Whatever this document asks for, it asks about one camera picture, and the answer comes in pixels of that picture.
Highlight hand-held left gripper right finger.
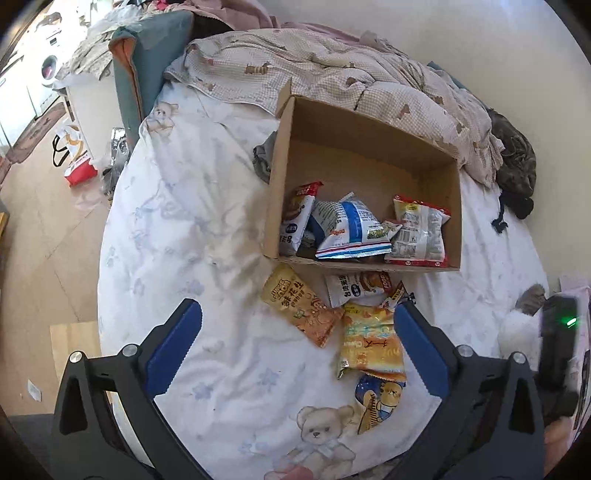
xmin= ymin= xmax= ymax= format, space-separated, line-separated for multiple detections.
xmin=394 ymin=300 xmax=548 ymax=480

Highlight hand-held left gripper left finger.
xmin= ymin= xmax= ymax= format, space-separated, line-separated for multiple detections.
xmin=51 ymin=298 xmax=218 ymax=480

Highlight yellow chips packet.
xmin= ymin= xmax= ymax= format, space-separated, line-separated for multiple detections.
xmin=335 ymin=302 xmax=407 ymax=380

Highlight clear packet with red edges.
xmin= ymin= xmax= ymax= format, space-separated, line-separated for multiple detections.
xmin=384 ymin=194 xmax=451 ymax=269

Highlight blue and white snack packet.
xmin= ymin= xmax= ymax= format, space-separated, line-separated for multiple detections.
xmin=308 ymin=193 xmax=393 ymax=262

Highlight white packet with red end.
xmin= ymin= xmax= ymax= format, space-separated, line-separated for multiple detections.
xmin=278 ymin=181 xmax=324 ymax=257

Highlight brown cardboard box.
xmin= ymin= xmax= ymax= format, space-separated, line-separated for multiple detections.
xmin=263 ymin=78 xmax=463 ymax=273

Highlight person's left hand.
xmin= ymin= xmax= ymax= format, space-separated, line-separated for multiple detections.
xmin=276 ymin=465 xmax=315 ymax=480

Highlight grey and white plush toy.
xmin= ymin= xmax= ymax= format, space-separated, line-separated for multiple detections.
xmin=499 ymin=284 xmax=548 ymax=359

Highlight small red-brown candy packet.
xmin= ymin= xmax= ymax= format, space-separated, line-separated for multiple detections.
xmin=379 ymin=281 xmax=411 ymax=310

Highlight pale pink cloth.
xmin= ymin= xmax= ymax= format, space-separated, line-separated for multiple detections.
xmin=561 ymin=274 xmax=591 ymax=302

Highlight blue and yellow bear packet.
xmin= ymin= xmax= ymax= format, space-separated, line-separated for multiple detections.
xmin=355 ymin=373 xmax=407 ymax=435

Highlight white and brown snack packet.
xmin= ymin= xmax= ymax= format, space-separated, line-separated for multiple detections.
xmin=323 ymin=270 xmax=393 ymax=308

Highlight white bear-print bed sheet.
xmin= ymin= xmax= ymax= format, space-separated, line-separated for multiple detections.
xmin=97 ymin=83 xmax=555 ymax=480

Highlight orange-yellow peanut packet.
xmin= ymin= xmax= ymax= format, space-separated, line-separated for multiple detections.
xmin=262 ymin=264 xmax=345 ymax=349

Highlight silver foil bag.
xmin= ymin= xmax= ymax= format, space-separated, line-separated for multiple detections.
xmin=102 ymin=128 xmax=131 ymax=200

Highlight camouflage garment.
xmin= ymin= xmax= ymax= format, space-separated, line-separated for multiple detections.
xmin=487 ymin=107 xmax=539 ymax=230

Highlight grey cloth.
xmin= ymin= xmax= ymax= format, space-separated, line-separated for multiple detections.
xmin=253 ymin=131 xmax=278 ymax=184

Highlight white and red shopping bag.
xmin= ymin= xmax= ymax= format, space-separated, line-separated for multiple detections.
xmin=52 ymin=124 xmax=99 ymax=187

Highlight patterned floor rug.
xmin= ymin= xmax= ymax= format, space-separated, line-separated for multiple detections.
xmin=4 ymin=102 xmax=68 ymax=165

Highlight white storage cabinet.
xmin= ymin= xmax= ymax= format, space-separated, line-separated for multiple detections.
xmin=55 ymin=74 xmax=125 ymax=158

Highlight teal cushion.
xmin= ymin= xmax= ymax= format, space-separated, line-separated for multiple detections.
xmin=109 ymin=10 xmax=195 ymax=140

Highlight white kitchen cabinets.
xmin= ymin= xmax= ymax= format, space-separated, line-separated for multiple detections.
xmin=0 ymin=46 xmax=47 ymax=145

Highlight checked bear-print quilt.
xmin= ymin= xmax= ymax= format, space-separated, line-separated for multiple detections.
xmin=164 ymin=28 xmax=506 ymax=188

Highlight patterned cloth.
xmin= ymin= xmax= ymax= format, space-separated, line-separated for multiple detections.
xmin=58 ymin=9 xmax=153 ymax=82

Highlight white washing machine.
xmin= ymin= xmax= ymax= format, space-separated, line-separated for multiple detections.
xmin=28 ymin=11 xmax=66 ymax=89

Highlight pink blanket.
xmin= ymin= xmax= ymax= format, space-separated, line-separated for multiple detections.
xmin=182 ymin=0 xmax=278 ymax=34

